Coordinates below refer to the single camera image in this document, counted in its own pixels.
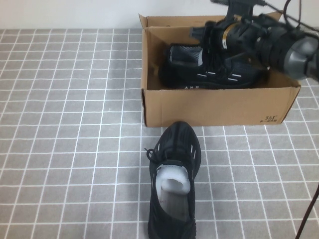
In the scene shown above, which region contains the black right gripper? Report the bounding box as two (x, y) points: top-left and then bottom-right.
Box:
(203, 0), (271, 72)

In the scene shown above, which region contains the brown cardboard shoe box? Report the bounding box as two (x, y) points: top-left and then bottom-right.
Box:
(138, 9), (302, 127)

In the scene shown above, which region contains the white foam shoe stuffing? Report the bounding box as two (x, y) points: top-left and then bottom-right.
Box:
(156, 163), (191, 196)

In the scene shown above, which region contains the black sneaker with bow laces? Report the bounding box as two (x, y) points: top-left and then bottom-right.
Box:
(145, 121), (202, 239)

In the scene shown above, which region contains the grey grid pattern tablecloth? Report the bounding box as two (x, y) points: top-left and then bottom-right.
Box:
(0, 26), (319, 239)

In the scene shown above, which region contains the thin dark cable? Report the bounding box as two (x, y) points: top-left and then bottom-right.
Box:
(296, 183), (319, 239)

